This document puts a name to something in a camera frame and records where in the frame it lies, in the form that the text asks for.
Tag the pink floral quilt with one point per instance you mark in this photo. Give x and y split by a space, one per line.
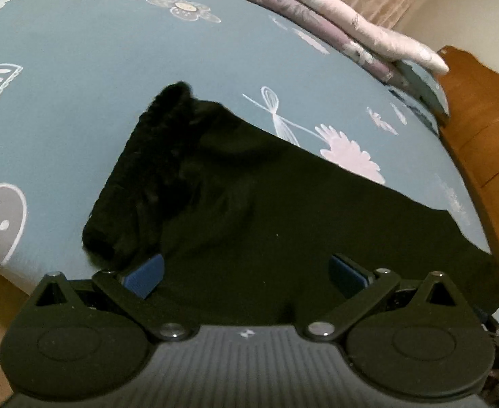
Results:
351 21

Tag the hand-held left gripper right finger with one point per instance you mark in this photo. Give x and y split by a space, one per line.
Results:
349 275

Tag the wooden bed headboard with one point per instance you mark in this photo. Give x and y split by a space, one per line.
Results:
483 136

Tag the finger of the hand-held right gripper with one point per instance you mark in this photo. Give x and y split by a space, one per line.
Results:
496 332

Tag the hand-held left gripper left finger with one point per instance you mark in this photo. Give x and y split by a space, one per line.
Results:
145 275

